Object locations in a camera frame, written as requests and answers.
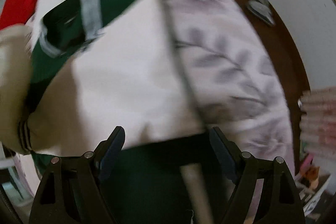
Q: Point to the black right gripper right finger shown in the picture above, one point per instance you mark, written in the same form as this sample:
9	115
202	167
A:
279	199

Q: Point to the pink floral curtain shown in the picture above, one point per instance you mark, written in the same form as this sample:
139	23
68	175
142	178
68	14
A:
318	122

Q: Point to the grey slippers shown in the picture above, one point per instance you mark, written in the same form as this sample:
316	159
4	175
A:
261	9

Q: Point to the floral fleece blanket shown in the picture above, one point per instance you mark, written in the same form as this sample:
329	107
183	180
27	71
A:
230	73

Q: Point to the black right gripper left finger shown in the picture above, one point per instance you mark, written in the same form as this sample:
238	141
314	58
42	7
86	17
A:
71	188

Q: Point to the green white varsity jacket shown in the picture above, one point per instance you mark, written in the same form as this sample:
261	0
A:
99	64

